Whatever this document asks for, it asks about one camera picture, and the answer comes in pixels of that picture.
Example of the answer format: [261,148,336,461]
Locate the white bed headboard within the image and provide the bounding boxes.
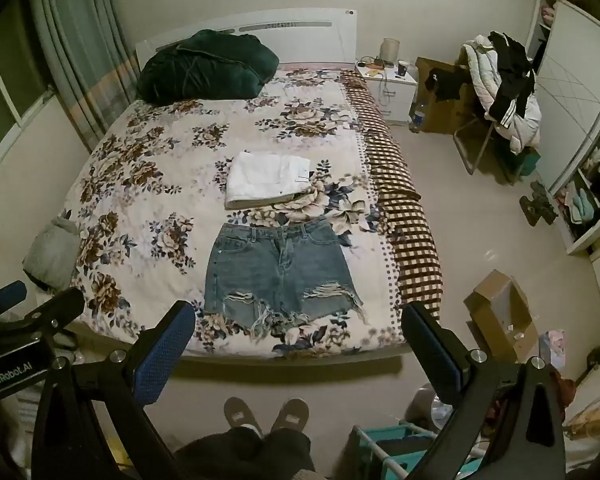
[135,7,359,70]

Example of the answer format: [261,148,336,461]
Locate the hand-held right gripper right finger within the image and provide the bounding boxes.
[401,301,567,480]

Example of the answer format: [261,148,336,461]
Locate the grey cloth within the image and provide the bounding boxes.
[22,215,82,294]

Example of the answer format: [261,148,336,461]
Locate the teal and white rack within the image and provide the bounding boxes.
[349,422,486,480]

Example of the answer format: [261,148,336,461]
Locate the dark green quilt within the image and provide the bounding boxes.
[136,29,280,107]

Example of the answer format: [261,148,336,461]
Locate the brown checkered blanket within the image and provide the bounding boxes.
[340,70,443,319]

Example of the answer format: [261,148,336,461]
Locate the white wardrobe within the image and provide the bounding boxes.
[524,0,600,261]

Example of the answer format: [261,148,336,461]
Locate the teal storage box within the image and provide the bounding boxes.
[517,152,541,177]

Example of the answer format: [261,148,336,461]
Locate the cream bedding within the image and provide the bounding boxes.
[562,370,600,442]

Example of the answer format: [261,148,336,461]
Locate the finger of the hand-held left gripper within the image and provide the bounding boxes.
[0,287,86,348]
[0,281,28,312]

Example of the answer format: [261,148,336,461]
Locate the person's left leg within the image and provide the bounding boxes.
[174,427,268,480]

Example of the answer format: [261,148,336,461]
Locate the black garment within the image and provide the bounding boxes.
[424,66,469,102]

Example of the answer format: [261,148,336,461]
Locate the blue denim shorts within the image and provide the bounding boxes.
[202,221,370,345]

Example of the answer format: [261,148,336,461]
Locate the person's leg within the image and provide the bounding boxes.
[174,427,268,480]
[265,429,314,480]

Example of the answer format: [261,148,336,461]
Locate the person's right leg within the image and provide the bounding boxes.
[265,429,314,480]

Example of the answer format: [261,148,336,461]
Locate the teal folded cloth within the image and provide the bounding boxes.
[567,191,597,223]

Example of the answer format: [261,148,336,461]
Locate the white puffer jacket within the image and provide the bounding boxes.
[461,35,542,155]

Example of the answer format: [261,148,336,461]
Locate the metal folding chair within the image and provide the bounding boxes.
[452,45,542,177]

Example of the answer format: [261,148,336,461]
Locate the grey slipper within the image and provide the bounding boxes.
[270,398,310,436]
[223,396,265,436]

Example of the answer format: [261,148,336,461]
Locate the white folded pants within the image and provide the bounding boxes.
[224,150,315,210]

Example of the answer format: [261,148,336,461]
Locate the green striped curtain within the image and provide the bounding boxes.
[27,0,142,155]

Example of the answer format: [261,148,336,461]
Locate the grey round bin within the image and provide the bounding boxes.
[405,382,456,435]

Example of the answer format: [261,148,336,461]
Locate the black clothes with white stripes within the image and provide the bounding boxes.
[487,31,537,127]

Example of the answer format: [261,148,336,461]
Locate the window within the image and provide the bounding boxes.
[0,0,57,173]

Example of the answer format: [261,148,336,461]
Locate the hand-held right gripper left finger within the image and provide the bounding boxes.
[31,300,197,480]

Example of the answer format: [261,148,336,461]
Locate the large brown cardboard box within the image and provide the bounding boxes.
[415,56,482,135]

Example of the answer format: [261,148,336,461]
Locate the open cardboard box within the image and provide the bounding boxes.
[463,269,539,364]

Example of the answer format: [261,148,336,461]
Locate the pink and blue packet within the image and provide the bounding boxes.
[539,330,567,369]

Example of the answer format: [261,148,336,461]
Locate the floral bedsheet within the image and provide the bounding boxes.
[61,67,412,359]

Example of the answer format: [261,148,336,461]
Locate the white nightstand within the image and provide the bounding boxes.
[355,58,420,127]

